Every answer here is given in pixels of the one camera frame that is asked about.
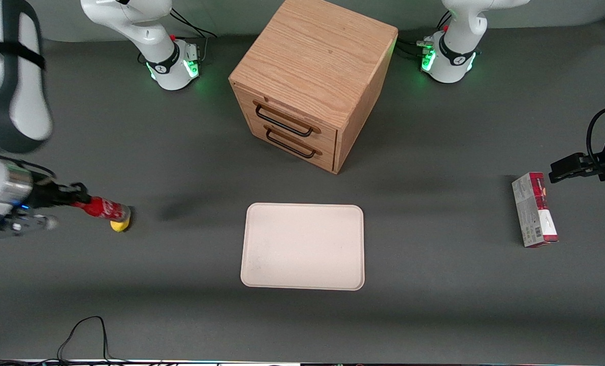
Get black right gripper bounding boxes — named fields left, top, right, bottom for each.
left=27, top=174, right=91, bottom=210

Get red coke bottle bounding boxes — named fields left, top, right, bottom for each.
left=73, top=196, right=132, bottom=222

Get cream plastic tray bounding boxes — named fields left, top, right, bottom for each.
left=240, top=203, right=366, bottom=292

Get red and grey carton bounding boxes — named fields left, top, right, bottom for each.
left=511, top=171, right=560, bottom=249

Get wooden drawer cabinet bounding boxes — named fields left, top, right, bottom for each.
left=228, top=0, right=399, bottom=175

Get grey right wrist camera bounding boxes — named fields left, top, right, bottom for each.
left=0, top=213, right=59, bottom=240

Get black cable at table edge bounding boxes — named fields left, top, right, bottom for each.
left=0, top=316, right=133, bottom=366

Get black left base cable bundle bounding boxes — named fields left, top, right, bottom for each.
left=396, top=38, right=425, bottom=61

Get black right base cables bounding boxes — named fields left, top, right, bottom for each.
left=166, top=9, right=218, bottom=65

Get black lower drawer handle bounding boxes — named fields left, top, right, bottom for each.
left=265, top=127, right=324, bottom=160

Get black drawer handle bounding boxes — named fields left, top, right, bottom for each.
left=265, top=127, right=324, bottom=160
left=253, top=100, right=322, bottom=138

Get black upper drawer handle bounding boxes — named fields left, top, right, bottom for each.
left=253, top=100, right=322, bottom=138

